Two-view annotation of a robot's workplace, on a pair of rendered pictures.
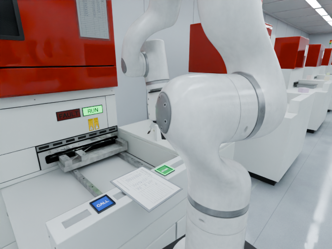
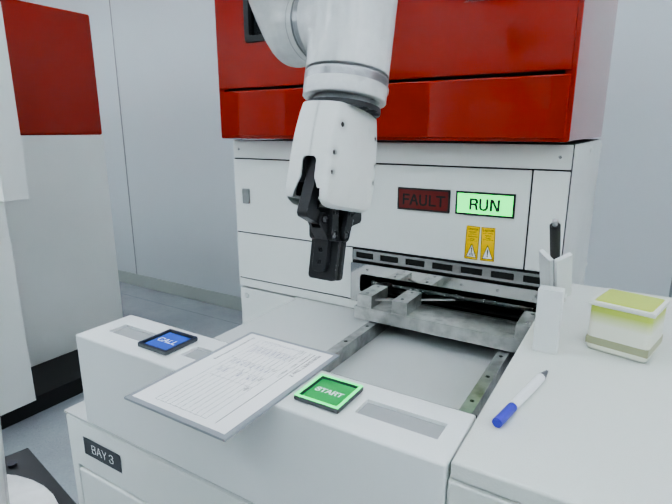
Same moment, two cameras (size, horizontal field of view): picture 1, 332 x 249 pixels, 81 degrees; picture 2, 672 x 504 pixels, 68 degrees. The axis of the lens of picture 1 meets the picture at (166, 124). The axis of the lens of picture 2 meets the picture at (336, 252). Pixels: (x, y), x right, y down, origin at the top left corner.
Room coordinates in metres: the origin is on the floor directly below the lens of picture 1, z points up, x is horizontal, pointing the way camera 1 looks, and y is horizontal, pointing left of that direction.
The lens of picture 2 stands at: (0.55, -0.48, 1.24)
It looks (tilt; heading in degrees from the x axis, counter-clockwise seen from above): 14 degrees down; 77
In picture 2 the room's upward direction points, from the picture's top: straight up
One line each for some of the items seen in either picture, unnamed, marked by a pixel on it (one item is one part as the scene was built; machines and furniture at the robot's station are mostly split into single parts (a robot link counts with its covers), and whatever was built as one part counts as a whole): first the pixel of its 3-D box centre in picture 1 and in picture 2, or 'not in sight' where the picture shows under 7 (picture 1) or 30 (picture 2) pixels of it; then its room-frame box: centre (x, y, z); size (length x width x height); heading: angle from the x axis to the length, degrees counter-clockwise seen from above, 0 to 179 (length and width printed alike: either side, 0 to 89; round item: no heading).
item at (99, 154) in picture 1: (96, 155); (441, 322); (0.98, 0.39, 0.87); 0.36 x 0.08 x 0.03; 135
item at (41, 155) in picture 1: (83, 148); (440, 295); (1.01, 0.47, 0.89); 0.44 x 0.02 x 0.10; 135
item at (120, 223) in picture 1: (140, 201); (244, 418); (0.57, 0.09, 0.89); 0.55 x 0.09 x 0.14; 135
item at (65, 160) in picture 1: (65, 160); (372, 295); (0.87, 0.50, 0.89); 0.08 x 0.03 x 0.03; 45
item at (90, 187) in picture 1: (88, 185); (333, 357); (0.74, 0.35, 0.84); 0.50 x 0.02 x 0.03; 45
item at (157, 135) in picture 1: (155, 127); (552, 297); (0.97, 0.05, 1.03); 0.06 x 0.04 x 0.13; 45
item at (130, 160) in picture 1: (137, 163); (479, 396); (0.94, 0.16, 0.84); 0.50 x 0.02 x 0.03; 45
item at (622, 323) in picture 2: not in sight; (626, 323); (1.06, 0.02, 1.00); 0.07 x 0.07 x 0.07; 32
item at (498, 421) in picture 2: not in sight; (524, 394); (0.86, -0.06, 0.97); 0.14 x 0.01 x 0.01; 36
